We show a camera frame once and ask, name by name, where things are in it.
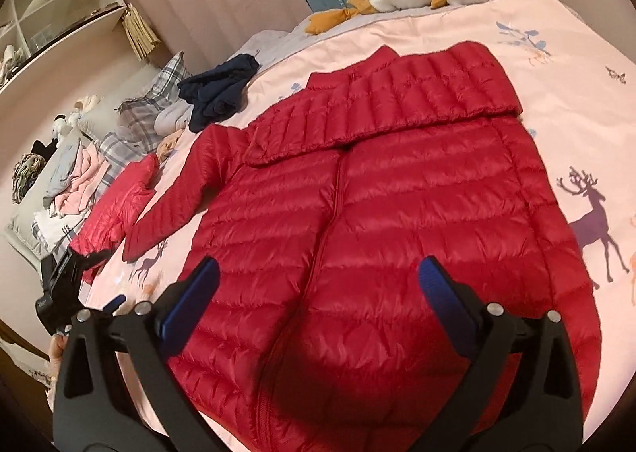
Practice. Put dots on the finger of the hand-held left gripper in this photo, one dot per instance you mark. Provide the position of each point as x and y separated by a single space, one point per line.
94 258
115 304

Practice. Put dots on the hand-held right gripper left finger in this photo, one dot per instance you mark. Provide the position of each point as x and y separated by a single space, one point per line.
191 298

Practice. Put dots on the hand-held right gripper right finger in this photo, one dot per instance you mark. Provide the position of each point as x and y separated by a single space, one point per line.
442 303

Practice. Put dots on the small red down jacket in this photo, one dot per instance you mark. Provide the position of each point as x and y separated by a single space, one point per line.
117 203

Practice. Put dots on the large red down jacket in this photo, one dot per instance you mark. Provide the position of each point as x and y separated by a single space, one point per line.
372 208

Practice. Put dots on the pink clothes pile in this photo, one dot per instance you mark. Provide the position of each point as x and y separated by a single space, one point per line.
79 181

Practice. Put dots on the person's left hand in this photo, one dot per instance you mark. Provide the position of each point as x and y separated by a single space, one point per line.
56 350

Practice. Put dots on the white cloth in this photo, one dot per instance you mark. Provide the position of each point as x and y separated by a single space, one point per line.
55 228

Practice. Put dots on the light blue garment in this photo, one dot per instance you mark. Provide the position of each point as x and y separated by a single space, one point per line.
63 166

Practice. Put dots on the plaid pillow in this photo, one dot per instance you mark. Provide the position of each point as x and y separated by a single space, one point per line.
113 150
166 77

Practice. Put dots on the peach cloth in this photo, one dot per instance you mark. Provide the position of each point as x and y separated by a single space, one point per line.
168 145

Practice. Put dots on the small white plush toy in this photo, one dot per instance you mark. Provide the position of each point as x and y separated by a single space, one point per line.
59 127

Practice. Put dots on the beige pillow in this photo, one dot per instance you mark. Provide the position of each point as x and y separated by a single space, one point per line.
99 120

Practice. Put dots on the small cream plush toy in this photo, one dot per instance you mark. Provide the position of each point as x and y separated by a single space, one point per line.
85 104

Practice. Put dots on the grey rolled garment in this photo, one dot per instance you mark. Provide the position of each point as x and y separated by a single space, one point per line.
171 118

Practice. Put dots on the navy blue garment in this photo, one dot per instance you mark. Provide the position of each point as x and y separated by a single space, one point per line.
213 89

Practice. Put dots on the beige tassel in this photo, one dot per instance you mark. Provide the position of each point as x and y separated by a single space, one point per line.
139 32

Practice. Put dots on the pink printed duvet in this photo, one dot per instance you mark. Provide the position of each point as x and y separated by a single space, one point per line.
571 109

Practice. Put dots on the grey bed sheet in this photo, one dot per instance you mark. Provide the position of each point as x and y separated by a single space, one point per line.
283 42

